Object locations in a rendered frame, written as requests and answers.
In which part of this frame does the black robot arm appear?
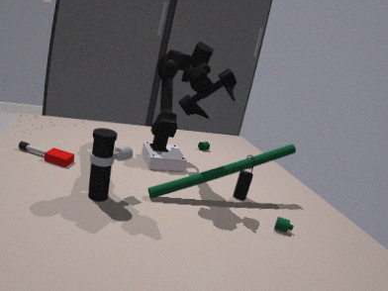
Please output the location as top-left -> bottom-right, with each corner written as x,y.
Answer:
149,42 -> 213,152

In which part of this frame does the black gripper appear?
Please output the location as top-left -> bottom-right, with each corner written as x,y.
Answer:
179,68 -> 237,119

